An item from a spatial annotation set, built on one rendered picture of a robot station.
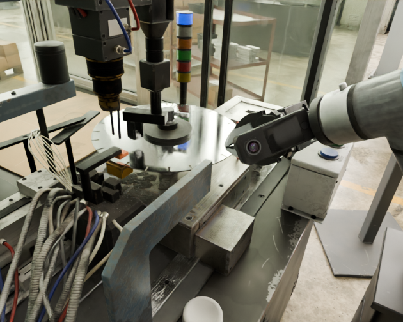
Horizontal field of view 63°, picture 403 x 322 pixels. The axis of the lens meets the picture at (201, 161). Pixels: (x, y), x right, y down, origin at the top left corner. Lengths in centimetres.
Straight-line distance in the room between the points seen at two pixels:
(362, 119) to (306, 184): 40
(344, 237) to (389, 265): 118
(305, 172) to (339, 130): 35
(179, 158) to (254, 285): 29
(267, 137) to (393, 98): 16
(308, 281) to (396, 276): 96
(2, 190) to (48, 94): 24
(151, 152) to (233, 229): 23
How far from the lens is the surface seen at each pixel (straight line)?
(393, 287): 80
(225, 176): 78
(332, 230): 202
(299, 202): 85
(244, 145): 46
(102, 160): 60
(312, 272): 179
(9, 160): 112
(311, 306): 166
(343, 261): 187
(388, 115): 43
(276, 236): 80
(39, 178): 75
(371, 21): 99
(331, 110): 46
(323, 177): 80
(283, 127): 48
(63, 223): 58
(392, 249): 88
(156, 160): 64
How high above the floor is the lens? 129
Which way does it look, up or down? 32 degrees down
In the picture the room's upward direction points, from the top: 3 degrees clockwise
